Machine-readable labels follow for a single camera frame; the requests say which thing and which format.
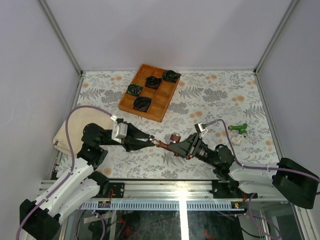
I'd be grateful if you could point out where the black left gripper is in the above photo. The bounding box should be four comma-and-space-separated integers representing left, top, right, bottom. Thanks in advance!
100, 122, 157, 154

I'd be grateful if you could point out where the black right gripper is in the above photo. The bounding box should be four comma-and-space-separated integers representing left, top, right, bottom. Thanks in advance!
166, 132, 218, 168

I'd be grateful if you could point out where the brown water faucet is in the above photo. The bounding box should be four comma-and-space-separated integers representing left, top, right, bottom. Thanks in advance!
158, 133, 181, 152

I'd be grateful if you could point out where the chrome threaded pipe nipple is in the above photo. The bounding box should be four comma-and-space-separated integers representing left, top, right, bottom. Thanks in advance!
148, 135, 162, 148

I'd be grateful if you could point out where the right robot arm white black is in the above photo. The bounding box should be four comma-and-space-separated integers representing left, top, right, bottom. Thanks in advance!
168, 133, 320, 209

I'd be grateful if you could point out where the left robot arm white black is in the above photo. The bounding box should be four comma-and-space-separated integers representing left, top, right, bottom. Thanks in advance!
16, 120, 155, 240

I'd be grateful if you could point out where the green water faucet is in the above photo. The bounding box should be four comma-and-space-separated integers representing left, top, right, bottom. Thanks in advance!
228, 123, 248, 138

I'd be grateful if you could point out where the white pipe fitting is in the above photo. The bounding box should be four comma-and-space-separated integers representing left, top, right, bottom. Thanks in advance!
231, 134, 245, 146

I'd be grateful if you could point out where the orange wooden compartment tray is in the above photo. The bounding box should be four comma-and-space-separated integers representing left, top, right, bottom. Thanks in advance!
118, 64, 181, 123

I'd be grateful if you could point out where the beige folded cloth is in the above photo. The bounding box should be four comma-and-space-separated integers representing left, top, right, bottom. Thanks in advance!
52, 104, 116, 156

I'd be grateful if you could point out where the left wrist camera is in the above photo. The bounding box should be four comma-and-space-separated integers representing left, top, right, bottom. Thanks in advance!
111, 122, 128, 143

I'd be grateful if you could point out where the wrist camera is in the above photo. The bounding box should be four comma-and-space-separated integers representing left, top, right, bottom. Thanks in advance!
111, 122, 128, 143
194, 122, 208, 137

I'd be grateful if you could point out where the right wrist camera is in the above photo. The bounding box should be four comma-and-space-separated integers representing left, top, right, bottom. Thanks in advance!
194, 122, 208, 137

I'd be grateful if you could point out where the black rolled strap bottom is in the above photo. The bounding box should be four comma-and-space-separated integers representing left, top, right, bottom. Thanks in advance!
133, 96, 153, 112

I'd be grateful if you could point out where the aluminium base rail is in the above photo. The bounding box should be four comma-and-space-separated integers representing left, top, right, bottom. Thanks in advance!
39, 178, 307, 201

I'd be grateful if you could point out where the black green rolled strap left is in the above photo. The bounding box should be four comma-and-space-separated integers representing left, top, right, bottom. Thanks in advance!
126, 83, 144, 97

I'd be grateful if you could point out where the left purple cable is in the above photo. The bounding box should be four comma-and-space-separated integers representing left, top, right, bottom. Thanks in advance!
16, 105, 118, 240

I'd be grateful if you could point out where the white slotted cable duct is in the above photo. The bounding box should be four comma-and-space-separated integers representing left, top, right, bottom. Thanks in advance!
81, 200, 245, 212

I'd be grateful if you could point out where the black rolled strap upper middle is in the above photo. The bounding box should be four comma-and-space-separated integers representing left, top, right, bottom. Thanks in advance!
145, 75, 163, 89

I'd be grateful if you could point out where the black rolled strap top right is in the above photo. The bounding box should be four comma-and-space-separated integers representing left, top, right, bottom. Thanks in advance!
162, 69, 182, 83

